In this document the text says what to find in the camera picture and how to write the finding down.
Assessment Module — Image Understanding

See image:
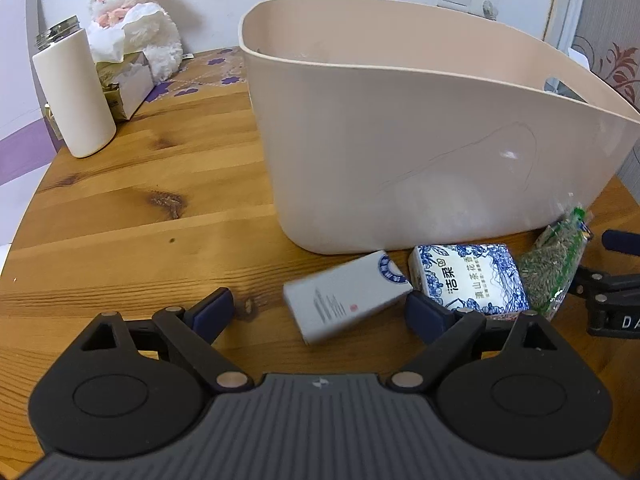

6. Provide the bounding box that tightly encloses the white plush lamb toy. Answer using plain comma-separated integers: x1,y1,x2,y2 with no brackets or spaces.
87,0,185,86

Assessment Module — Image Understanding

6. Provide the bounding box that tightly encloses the blue floral tissue pack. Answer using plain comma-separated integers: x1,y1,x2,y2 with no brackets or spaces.
407,242,532,319

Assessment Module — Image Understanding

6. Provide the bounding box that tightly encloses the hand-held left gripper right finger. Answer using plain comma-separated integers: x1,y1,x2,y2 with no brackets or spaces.
390,291,562,393

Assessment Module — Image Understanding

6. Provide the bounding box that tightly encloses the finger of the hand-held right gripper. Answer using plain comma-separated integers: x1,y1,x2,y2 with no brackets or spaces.
601,229,640,257
569,265,640,306

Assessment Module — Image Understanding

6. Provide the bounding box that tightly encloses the clear bag of dried herbs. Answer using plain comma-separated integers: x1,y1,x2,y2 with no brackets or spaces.
517,204,594,322

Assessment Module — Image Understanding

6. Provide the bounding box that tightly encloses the white thermos bottle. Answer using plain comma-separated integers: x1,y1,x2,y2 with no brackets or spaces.
31,16,117,159

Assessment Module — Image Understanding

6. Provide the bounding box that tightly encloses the white box with blue emblem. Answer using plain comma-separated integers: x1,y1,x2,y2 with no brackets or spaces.
282,250,415,347

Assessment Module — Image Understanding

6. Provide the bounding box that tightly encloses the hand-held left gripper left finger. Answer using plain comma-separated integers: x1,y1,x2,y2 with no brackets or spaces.
80,287,253,394

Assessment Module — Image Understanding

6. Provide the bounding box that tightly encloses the white tissue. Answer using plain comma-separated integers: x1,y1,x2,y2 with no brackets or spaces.
87,2,168,64

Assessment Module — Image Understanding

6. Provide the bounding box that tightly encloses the beige plastic basket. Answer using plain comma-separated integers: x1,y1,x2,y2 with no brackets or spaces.
237,0,640,256

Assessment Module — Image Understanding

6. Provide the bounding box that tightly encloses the purple flower table mat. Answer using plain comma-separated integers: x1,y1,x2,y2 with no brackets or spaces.
145,46,251,107

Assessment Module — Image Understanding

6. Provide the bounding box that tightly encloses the tissue box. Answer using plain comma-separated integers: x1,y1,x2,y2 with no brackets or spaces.
95,50,157,122

